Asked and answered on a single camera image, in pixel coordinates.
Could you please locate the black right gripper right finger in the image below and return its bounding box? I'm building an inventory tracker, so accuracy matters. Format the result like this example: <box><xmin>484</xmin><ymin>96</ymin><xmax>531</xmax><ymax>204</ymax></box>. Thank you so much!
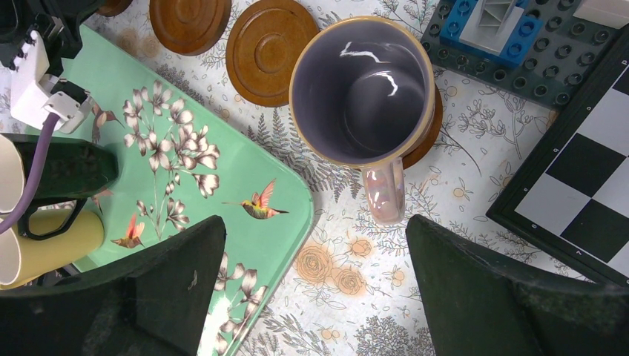
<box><xmin>406</xmin><ymin>215</ymin><xmax>628</xmax><ymax>355</ymax></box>

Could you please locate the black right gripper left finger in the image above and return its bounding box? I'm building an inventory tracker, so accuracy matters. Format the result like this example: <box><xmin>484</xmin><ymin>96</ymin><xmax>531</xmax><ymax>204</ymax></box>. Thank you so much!
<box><xmin>1</xmin><ymin>215</ymin><xmax>226</xmax><ymax>355</ymax></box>

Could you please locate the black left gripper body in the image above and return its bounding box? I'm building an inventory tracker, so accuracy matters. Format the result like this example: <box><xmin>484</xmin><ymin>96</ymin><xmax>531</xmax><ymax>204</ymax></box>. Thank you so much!
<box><xmin>1</xmin><ymin>0</ymin><xmax>105</xmax><ymax>74</ymax></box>

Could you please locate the brown wooden coaster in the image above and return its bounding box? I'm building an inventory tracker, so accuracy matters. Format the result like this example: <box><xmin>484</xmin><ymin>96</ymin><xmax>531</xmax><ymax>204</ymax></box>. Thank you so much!
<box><xmin>149</xmin><ymin>0</ymin><xmax>232</xmax><ymax>56</ymax></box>
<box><xmin>97</xmin><ymin>0</ymin><xmax>132</xmax><ymax>17</ymax></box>
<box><xmin>225</xmin><ymin>0</ymin><xmax>319</xmax><ymax>108</ymax></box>
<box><xmin>403</xmin><ymin>88</ymin><xmax>443</xmax><ymax>169</ymax></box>

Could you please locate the yellow mug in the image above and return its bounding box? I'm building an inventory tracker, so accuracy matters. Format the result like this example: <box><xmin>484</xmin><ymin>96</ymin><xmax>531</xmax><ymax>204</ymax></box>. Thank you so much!
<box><xmin>1</xmin><ymin>211</ymin><xmax>105</xmax><ymax>290</ymax></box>

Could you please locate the dark green mug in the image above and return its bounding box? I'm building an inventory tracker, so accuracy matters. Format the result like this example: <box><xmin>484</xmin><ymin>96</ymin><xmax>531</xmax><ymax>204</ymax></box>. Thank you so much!
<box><xmin>17</xmin><ymin>137</ymin><xmax>119</xmax><ymax>240</ymax></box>

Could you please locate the pink iridescent mug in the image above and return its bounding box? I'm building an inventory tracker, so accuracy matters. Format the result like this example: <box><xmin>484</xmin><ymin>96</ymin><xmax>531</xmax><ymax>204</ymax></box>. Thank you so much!
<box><xmin>289</xmin><ymin>16</ymin><xmax>436</xmax><ymax>225</ymax></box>

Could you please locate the cream black mug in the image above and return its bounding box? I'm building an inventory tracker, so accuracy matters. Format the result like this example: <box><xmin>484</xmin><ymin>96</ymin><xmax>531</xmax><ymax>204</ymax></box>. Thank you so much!
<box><xmin>0</xmin><ymin>135</ymin><xmax>25</xmax><ymax>214</ymax></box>

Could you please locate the floral tablecloth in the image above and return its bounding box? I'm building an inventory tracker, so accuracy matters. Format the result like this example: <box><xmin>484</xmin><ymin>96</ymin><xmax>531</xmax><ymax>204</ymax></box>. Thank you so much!
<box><xmin>87</xmin><ymin>1</ymin><xmax>578</xmax><ymax>355</ymax></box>

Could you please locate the green floral tray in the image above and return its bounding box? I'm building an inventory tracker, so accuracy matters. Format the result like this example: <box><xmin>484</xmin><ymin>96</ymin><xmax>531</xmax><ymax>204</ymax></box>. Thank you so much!
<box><xmin>63</xmin><ymin>26</ymin><xmax>314</xmax><ymax>355</ymax></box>

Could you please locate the black white chessboard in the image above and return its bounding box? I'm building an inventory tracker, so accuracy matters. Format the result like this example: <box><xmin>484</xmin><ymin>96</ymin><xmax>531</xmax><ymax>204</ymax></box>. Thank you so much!
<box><xmin>487</xmin><ymin>28</ymin><xmax>628</xmax><ymax>287</ymax></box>

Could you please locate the grey toy brick baseplate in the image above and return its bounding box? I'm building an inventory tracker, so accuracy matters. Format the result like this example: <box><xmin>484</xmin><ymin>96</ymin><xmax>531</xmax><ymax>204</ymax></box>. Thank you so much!
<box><xmin>421</xmin><ymin>1</ymin><xmax>619</xmax><ymax>110</ymax></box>

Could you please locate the grey toy brick piece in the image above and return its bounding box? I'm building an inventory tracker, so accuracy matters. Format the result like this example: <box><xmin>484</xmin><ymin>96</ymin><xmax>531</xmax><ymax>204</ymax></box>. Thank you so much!
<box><xmin>459</xmin><ymin>0</ymin><xmax>524</xmax><ymax>56</ymax></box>

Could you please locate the blue toy brick block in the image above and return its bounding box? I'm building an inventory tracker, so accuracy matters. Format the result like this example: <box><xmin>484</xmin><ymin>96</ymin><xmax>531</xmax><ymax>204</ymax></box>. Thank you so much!
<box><xmin>439</xmin><ymin>1</ymin><xmax>543</xmax><ymax>68</ymax></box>

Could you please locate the white toy brick block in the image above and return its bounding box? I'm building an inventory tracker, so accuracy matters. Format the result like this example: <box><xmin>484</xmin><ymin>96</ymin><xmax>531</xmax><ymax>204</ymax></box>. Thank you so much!
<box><xmin>573</xmin><ymin>0</ymin><xmax>628</xmax><ymax>29</ymax></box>

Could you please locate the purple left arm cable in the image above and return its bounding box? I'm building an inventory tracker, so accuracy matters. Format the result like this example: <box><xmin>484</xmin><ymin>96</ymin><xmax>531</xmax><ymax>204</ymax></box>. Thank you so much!
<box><xmin>0</xmin><ymin>113</ymin><xmax>61</xmax><ymax>236</ymax></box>

